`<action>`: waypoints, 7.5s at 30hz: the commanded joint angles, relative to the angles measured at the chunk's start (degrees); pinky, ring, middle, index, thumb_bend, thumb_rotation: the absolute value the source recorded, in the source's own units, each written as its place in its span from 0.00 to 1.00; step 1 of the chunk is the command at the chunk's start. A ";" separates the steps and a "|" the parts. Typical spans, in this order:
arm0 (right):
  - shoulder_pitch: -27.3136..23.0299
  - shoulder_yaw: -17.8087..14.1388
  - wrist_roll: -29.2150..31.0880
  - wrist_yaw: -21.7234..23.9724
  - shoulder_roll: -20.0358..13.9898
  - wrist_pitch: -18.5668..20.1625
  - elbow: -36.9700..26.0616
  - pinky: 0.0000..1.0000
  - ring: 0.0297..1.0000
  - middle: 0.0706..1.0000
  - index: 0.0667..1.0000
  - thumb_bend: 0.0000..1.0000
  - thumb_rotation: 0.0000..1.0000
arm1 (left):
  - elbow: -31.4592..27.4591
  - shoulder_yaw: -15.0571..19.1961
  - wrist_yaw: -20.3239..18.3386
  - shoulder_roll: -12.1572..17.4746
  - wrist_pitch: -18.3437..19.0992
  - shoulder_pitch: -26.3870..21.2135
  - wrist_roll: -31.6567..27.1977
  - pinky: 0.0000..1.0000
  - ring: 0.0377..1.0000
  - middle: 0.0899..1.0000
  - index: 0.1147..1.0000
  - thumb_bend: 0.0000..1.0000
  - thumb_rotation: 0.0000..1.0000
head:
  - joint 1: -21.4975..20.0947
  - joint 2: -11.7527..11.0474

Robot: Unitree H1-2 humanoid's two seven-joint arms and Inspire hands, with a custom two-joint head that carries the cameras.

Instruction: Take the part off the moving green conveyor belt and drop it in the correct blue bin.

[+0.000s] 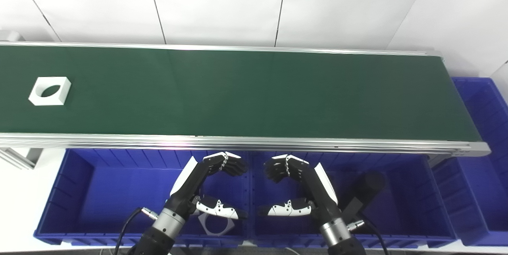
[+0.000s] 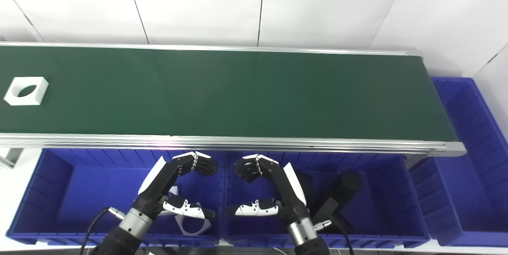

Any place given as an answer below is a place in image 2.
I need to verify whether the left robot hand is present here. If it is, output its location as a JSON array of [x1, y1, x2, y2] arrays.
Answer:
[[137, 151, 219, 220]]

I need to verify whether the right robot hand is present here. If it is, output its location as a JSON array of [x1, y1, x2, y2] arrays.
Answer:
[[225, 154, 311, 224]]

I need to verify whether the white square part round hole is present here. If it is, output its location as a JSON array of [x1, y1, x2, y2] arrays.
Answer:
[[169, 186, 212, 236], [3, 77, 49, 106]]

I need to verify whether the green conveyor belt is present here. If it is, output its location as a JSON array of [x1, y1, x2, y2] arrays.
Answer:
[[0, 41, 467, 159], [0, 45, 459, 143]]

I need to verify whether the blue plastic bin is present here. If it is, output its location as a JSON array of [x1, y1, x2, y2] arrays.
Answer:
[[222, 150, 431, 249], [409, 77, 508, 247], [6, 148, 227, 247]]

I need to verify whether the aluminium conveyor leg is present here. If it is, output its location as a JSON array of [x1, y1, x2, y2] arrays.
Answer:
[[0, 148, 23, 169]]

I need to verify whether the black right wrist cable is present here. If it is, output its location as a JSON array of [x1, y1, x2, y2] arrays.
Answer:
[[316, 219, 356, 255]]

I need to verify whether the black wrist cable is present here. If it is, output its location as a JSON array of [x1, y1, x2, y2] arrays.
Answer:
[[316, 219, 356, 255], [79, 207, 126, 255]]

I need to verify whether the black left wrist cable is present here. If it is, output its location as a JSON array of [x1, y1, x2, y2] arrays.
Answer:
[[79, 207, 126, 255]]

